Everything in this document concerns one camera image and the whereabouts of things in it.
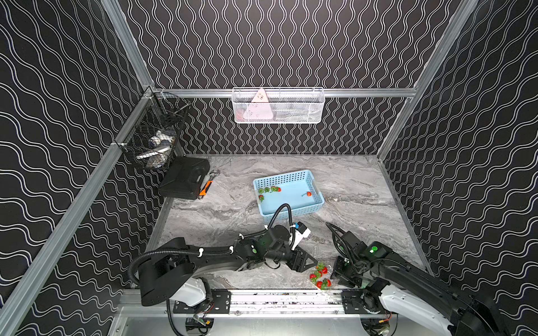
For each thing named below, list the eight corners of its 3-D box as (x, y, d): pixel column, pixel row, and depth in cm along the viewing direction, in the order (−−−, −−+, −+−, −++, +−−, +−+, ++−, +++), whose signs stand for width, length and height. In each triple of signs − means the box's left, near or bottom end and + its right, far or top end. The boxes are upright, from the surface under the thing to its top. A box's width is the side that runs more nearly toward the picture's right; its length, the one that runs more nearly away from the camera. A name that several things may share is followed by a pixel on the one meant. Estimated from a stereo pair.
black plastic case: (160, 195, 105) (155, 189, 101) (179, 162, 120) (175, 155, 115) (196, 200, 104) (193, 193, 99) (211, 166, 118) (208, 159, 114)
